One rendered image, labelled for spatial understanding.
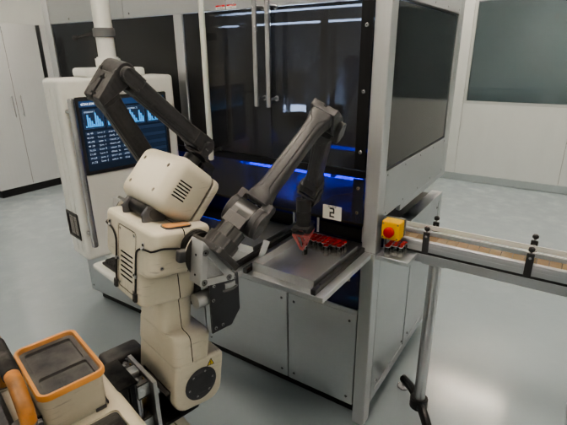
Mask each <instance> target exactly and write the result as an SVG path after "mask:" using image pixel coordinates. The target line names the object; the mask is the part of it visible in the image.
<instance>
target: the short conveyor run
mask: <svg viewBox="0 0 567 425"><path fill-rule="evenodd" d="M439 220H440V217H439V216H435V221H434V222H433V226H432V225H428V224H423V223H415V222H411V221H407V223H406V225H407V226H406V233H405V235H404V236H403V237H402V238H401V239H400V240H401V241H402V242H403V241H407V242H408V247H407V250H409V251H412V252H416V253H418V255H417V258H416V259H415V261H420V262H423V263H427V264H430V265H434V266H440V267H444V268H448V269H452V270H455V271H459V272H465V273H469V274H473V275H476V276H480V277H486V278H489V279H494V280H497V281H501V282H507V283H510V284H514V285H518V286H522V287H525V288H531V289H535V290H538V291H543V292H546V293H552V294H556V295H559V296H563V297H567V258H564V257H567V252H566V251H562V250H554V249H549V248H545V247H541V246H538V241H537V239H539V235H538V234H534V235H533V236H532V237H533V238H534V240H533V239H532V240H531V244H530V245H528V244H523V243H519V242H515V241H510V240H506V239H497V238H493V237H488V236H484V235H480V234H471V233H467V232H462V231H458V230H454V229H446V228H442V227H440V222H438V221H439ZM408 226H412V227H408ZM413 227H416V228H413ZM417 228H420V229H417ZM430 230H432V231H430ZM439 232H441V233H439ZM442 233H444V234H442ZM451 234H453V235H451ZM455 235H457V236H455ZM459 236H461V237H459ZM463 237H466V238H463ZM468 238H470V239H468ZM476 239H478V240H476ZM480 240H482V241H480ZM484 241H487V242H484ZM488 242H491V243H488ZM492 243H495V244H492ZM497 244H499V245H497ZM505 245H508V246H505ZM509 246H512V247H509ZM513 247H516V248H513ZM517 248H520V249H517ZM522 249H524V250H522ZM538 252H542V253H538ZM543 253H546V254H543ZM547 254H550V255H547ZM551 255H554V256H551ZM560 256H563V257H560Z"/></svg>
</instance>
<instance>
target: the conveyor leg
mask: <svg viewBox="0 0 567 425"><path fill-rule="evenodd" d="M422 263H423V262H422ZM423 264H426V265H429V271H428V278H427V286H426V293H425V301H424V314H423V321H422V329H421V336H420V343H419V350H418V364H417V372H416V379H415V386H414V393H413V397H414V398H415V399H416V400H417V401H423V400H424V399H425V392H426V385H427V379H428V372H429V360H430V354H431V347H432V340H433V333H434V327H435V314H436V307H437V301H438V294H439V287H440V274H441V268H443V269H445V268H444V267H440V266H434V265H430V264H427V263H423Z"/></svg>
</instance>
